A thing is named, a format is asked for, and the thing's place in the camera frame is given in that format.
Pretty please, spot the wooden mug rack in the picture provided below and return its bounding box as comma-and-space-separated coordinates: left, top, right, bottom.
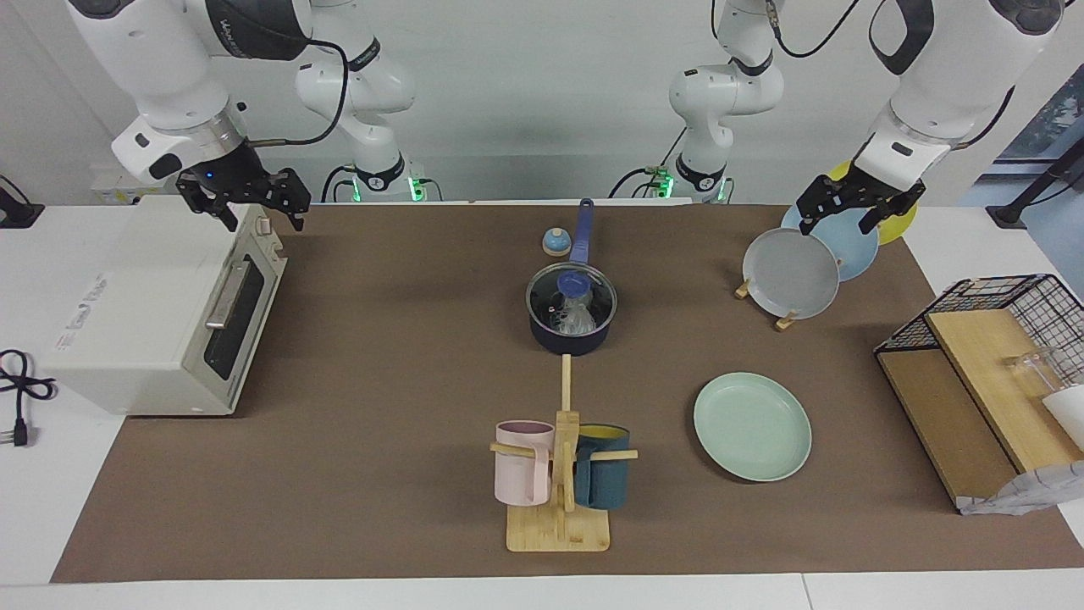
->
489, 354, 639, 553

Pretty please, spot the black clamp stand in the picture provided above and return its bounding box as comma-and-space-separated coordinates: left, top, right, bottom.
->
986, 140, 1084, 230
0, 175, 46, 230

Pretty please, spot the white socket box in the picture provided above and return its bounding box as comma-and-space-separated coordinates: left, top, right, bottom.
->
91, 165, 152, 206

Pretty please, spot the black wire basket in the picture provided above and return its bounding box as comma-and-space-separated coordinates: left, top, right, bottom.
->
875, 274, 1084, 392

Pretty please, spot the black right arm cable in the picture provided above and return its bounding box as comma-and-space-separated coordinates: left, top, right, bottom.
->
252, 38, 351, 147

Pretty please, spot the pink mug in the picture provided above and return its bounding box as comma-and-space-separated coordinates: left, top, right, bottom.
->
495, 420, 556, 507

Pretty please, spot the dark teal mug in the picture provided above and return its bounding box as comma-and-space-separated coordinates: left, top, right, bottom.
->
573, 424, 632, 511

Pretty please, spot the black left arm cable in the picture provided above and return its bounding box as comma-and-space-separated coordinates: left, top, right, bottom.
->
765, 0, 863, 60

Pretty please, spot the white toaster oven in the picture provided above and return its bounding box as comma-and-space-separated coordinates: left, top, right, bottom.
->
38, 195, 289, 417

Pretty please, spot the brown board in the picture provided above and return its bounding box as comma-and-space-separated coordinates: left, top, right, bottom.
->
877, 349, 1019, 510

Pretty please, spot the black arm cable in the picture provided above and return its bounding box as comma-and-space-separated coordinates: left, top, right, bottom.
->
252, 38, 351, 147
765, 0, 863, 60

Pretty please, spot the pale green plate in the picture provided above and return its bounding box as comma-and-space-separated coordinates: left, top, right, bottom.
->
694, 372, 813, 484

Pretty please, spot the dark blue saucepan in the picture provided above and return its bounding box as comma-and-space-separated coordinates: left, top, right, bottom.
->
526, 198, 618, 356

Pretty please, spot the yellow plate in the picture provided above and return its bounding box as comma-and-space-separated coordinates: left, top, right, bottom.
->
828, 161, 919, 247

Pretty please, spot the glass lid with blue knob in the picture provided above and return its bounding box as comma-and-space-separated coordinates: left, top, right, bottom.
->
525, 262, 618, 334

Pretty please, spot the light wooden board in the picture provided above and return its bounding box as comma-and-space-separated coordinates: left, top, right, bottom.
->
925, 309, 1084, 474

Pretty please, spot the white vermicelli bundle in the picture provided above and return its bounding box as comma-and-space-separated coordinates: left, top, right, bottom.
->
550, 292, 599, 334

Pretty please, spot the white cup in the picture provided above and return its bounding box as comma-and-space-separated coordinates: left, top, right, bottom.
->
1042, 385, 1084, 452

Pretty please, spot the black power cable with plug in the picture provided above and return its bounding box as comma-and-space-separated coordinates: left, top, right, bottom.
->
0, 349, 57, 449

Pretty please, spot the grey plate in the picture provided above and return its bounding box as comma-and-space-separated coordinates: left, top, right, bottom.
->
743, 227, 841, 321

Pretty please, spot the light blue plate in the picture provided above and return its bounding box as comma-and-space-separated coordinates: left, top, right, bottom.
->
780, 203, 880, 282

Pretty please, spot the brown table mat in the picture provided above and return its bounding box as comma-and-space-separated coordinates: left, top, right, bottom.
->
51, 203, 1084, 584

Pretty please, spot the clear glass cup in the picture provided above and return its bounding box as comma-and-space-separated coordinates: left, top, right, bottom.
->
1004, 347, 1065, 401

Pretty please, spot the wooden plate rack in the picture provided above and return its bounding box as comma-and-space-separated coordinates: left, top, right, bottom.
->
735, 258, 848, 332

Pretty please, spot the grey patterned bag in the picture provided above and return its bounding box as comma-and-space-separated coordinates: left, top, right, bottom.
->
957, 462, 1084, 517

